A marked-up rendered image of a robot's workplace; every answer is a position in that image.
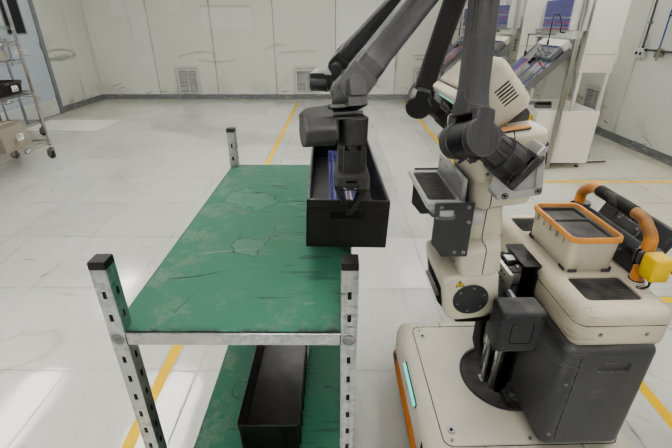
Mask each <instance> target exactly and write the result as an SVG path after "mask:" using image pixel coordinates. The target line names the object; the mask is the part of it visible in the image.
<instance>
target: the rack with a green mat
mask: <svg viewBox="0 0 672 448"><path fill-rule="evenodd" d="M226 134H227V142H228V150H229V159H230V167H231V168H230V169H229V170H228V172H227V173H226V175H225V176H224V177H223V179H222V180H221V181H220V183H219V184H218V185H217V187H216V188H215V190H214V191H213V192H212V194H211V195H210V196H209V198H208V199H207V200H206V202H205V203H204V205H203V206H202V207H201V209H200V210H199V211H198V213H197V214H196V215H195V217H194V218H193V220H192V221H191V222H190V224H189V225H188V226H187V228H186V229H185V230H184V232H183V233H182V235H181V236H180V237H179V239H178V240H177V241H176V243H175V244H174V246H173V247H172V248H171V250H170V251H169V252H168V254H167V255H166V256H165V258H164V259H163V261H162V262H161V263H160V265H159V266H158V267H157V269H156V270H155V271H154V273H153V274H152V276H151V277H150V278H149V280H148V281H147V282H146V284H145V285H144V286H143V288H142V289H141V291H140V292H139V293H138V295H137V296H136V297H135V299H134V300H133V301H132V303H131V304H130V306H129V307H128V306H127V303H126V299H125V296H124V292H123V289H122V285H121V281H120V278H119V274H118V271H117V267H116V264H115V260H114V257H113V254H95V255H94V256H93V257H92V258H91V259H90V260H89V261H88V262H87V266H88V270H89V273H90V276H91V279H92V282H93V285H94V288H95V292H96V295H97V298H98V301H99V304H100V307H101V310H102V313H103V317H104V320H105V323H106V326H107V329H108V332H109V336H110V339H111V343H112V345H113V348H114V351H115V354H116V357H117V360H118V364H119V367H120V370H121V373H122V376H123V379H124V382H125V386H126V389H127V392H128V395H129V398H130V401H131V404H132V407H133V411H134V414H135V417H136V420H137V423H138V426H139V429H140V433H141V436H142V439H143V442H144V445H145V448H167V444H166V441H165V437H164V434H163V430H162V427H161V423H160V420H159V416H158V413H157V409H156V405H155V402H154V398H153V395H152V391H151V388H150V384H149V381H148V377H147V374H146V370H145V366H144V363H143V359H142V356H141V352H140V349H139V345H228V346H227V349H226V352H225V355H224V358H223V361H222V364H221V367H220V370H219V373H218V376H217V379H216V382H215V384H214V387H213V390H212V393H211V396H210V399H209V402H208V405H207V408H206V411H205V414H204V417H203V420H202V423H201V426H200V429H199V432H198V435H197V438H196V441H195V443H194V446H193V448H242V443H241V438H240V433H239V429H238V428H237V420H238V416H239V412H240V409H241V405H242V401H243V397H244V393H245V389H246V385H247V381H248V378H249V374H250V370H251V366H252V362H253V358H254V354H255V350H256V346H257V345H309V354H308V365H307V368H306V377H307V381H306V382H305V395H304V410H303V413H302V417H303V426H301V443H300V446H299V448H354V424H355V391H356V357H357V323H358V290H359V256H358V254H352V247H319V246H306V207H307V190H308V180H309V170H310V165H240V163H239V154H238V145H237V136H236V127H227V128H226Z"/></svg>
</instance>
